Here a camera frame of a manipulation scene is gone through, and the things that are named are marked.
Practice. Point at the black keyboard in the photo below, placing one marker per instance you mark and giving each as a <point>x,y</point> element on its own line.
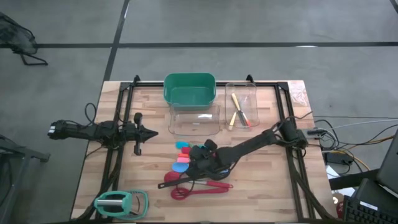
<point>367,213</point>

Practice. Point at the turquoise small silicone spatula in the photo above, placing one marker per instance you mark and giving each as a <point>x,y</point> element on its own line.
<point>182,145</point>

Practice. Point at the narrow clear plastic bin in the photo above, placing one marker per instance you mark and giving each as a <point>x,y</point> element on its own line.
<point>248,99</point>

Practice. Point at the black power adapter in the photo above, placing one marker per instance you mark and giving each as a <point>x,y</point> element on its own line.
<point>339,158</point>

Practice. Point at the red slotted silicone spatula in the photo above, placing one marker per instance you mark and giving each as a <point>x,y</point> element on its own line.
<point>199,191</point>

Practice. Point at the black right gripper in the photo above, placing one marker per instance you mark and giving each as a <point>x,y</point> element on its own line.
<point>208,155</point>

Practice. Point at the wide clear plastic bin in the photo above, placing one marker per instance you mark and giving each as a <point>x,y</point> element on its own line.
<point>194,126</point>

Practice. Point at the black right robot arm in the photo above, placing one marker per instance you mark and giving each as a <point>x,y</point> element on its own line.
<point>255,143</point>

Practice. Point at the green plastic bin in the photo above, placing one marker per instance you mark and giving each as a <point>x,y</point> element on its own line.
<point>189,93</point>

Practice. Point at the black aluminium table frame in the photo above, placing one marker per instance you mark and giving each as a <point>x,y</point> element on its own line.
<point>281,102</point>

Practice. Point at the black laptop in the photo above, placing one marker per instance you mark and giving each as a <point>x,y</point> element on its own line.
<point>390,168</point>

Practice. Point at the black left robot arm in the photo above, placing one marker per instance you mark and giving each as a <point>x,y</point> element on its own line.
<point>87,132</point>

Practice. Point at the red small silicone spatula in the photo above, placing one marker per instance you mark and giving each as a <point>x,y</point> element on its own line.
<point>186,150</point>

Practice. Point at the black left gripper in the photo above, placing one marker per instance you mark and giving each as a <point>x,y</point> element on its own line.
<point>136,133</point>

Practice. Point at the black mesh chair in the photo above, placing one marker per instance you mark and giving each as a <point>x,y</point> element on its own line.
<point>17,37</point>

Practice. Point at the teal tool with steel roller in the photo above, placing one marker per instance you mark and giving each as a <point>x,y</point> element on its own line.
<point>112,203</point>

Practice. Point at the grey usb hub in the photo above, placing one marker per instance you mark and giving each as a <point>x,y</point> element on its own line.
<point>315,132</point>

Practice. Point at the pink small silicone spatula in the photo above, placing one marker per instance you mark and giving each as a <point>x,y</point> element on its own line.
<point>183,160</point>

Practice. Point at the black side table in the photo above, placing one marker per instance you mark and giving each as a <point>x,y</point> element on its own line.
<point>18,155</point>

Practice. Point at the blue large silicone spoon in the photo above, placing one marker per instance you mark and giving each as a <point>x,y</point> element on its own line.
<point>180,167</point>

